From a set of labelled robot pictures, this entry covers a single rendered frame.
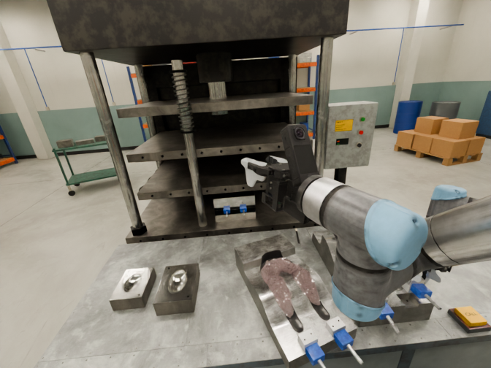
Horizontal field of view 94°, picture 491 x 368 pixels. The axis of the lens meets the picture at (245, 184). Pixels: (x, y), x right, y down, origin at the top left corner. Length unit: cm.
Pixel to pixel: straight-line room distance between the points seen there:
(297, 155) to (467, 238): 25
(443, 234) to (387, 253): 13
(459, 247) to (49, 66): 850
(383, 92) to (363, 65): 111
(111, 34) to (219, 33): 48
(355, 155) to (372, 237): 137
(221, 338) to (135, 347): 30
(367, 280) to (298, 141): 24
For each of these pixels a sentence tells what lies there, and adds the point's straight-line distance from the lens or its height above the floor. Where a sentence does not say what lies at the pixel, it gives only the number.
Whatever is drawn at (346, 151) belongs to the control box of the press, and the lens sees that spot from 163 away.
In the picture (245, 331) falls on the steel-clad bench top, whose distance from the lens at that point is 99.
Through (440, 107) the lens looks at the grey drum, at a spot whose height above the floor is 77.
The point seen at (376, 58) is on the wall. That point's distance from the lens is 866.
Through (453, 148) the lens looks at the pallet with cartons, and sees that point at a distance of 559.
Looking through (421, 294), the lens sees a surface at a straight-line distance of 104.
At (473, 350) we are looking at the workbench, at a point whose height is 61.
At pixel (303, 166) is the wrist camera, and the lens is 41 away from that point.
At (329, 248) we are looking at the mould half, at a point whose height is 92.
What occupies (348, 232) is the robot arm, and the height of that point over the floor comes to 143.
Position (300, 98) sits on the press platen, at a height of 152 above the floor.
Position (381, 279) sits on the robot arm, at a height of 137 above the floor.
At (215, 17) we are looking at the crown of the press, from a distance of 126.
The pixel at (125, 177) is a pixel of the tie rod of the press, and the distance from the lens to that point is 149.
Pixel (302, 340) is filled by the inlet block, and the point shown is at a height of 88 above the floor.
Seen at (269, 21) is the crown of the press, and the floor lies 187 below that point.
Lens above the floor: 162
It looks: 23 degrees down
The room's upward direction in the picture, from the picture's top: 4 degrees counter-clockwise
